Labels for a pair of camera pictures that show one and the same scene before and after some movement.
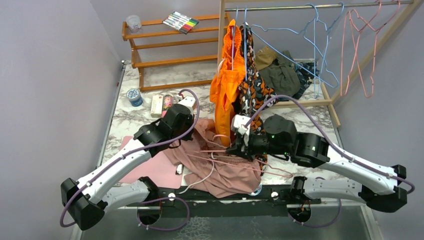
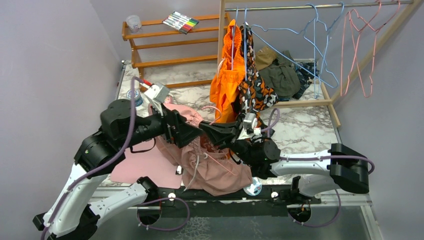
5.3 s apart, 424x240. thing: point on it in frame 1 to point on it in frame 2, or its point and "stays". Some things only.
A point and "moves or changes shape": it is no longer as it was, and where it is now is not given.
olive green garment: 281,77 stays
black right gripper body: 256,144 to 226,140
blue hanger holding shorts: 245,40 stays
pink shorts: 219,174 moves or changes shape
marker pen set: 180,22 stays
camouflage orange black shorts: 254,88 stays
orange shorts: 227,82 stays
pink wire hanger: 218,151 moves or changes shape
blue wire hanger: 313,20 stays
